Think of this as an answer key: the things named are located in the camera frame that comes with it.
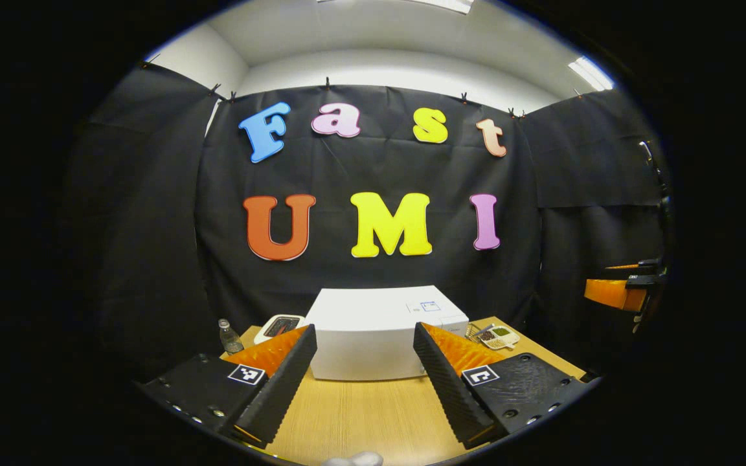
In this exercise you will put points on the clear plastic bottle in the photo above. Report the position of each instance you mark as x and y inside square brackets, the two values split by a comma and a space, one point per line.
[230, 338]

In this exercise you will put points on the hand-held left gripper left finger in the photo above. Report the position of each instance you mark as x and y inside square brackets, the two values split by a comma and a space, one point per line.
[282, 388]

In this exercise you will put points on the white divided spice dish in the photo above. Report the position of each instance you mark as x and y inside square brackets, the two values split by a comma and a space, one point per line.
[501, 336]

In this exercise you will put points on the white microwave oven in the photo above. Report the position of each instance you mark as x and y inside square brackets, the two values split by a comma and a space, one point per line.
[373, 323]

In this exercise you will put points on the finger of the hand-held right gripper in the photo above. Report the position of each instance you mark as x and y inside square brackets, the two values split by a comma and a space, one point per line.
[625, 266]
[612, 292]

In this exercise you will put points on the ceiling light panel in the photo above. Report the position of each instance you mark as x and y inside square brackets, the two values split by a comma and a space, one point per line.
[592, 72]
[399, 4]

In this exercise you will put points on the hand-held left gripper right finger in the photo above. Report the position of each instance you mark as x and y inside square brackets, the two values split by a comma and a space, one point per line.
[451, 388]

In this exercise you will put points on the white device with dark screen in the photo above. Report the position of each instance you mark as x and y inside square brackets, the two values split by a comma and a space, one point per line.
[282, 327]

